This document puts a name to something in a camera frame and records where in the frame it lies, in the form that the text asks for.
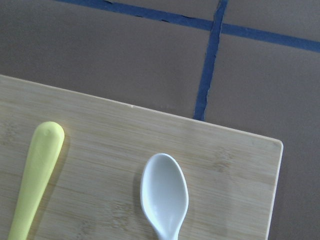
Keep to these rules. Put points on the white plastic spoon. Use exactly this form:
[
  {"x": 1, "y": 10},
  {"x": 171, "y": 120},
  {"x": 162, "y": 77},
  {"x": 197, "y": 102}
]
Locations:
[{"x": 164, "y": 196}]

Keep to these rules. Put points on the yellow plastic knife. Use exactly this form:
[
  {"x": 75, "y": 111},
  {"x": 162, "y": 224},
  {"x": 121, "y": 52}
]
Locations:
[{"x": 44, "y": 149}]

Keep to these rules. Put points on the bamboo cutting board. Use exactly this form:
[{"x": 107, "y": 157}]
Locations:
[{"x": 94, "y": 190}]

